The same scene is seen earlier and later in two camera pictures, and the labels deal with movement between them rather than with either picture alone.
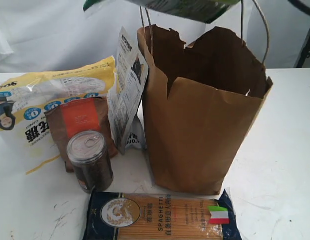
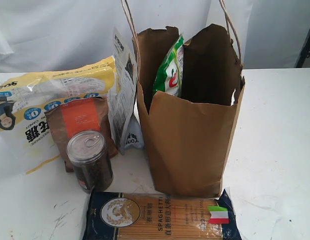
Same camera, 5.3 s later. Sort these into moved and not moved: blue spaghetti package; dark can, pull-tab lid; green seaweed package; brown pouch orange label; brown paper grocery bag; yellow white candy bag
Moved: green seaweed package; brown paper grocery bag
Not moved: dark can, pull-tab lid; brown pouch orange label; yellow white candy bag; blue spaghetti package
